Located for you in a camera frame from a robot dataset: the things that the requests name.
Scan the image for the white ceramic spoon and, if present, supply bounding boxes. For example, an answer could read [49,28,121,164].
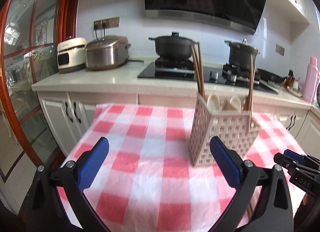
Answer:
[223,95,241,113]
[207,93,220,111]

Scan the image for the right hand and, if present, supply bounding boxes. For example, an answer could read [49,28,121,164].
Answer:
[293,194,320,231]

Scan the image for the small plate with food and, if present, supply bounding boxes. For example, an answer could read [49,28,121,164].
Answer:
[286,87,302,98]

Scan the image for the white perforated utensil basket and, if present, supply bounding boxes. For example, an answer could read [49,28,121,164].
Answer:
[188,94,261,166]

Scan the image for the condiment bottles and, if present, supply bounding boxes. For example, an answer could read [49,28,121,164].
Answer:
[283,69,300,91]

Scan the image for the pink thermos bottle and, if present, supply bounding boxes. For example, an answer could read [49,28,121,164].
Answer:
[302,56,319,103]

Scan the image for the black wok pan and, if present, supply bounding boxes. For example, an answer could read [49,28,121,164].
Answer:
[257,68,286,85]

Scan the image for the white lower cabinets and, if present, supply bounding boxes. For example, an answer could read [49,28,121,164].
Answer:
[37,91,311,156]

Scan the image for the pink checkered tablecloth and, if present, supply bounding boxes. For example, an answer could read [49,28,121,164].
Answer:
[56,102,306,232]

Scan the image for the tall black stock pot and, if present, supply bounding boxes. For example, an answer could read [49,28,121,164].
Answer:
[224,38,260,71]

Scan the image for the black gas stove top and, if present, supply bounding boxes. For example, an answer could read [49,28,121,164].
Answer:
[137,62,279,94]

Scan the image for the white stone countertop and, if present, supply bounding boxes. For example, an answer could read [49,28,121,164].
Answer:
[32,58,319,113]

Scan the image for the white upper cabinet right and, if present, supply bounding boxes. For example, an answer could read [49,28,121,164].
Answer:
[266,0,310,41]

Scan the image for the white small oven appliance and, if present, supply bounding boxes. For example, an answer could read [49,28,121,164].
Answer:
[57,38,87,73]

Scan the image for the black casserole pot with lid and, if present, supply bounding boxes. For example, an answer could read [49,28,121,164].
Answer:
[149,32,196,59]

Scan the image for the silver rice cooker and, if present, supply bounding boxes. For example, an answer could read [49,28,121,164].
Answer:
[85,35,131,71]

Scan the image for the red wooden glass door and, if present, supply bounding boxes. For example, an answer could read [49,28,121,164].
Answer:
[1,0,79,181]

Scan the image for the gold wall switch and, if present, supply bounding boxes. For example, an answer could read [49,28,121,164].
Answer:
[276,44,285,56]

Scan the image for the gold wall socket panel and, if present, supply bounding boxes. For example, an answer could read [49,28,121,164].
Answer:
[93,17,120,30]

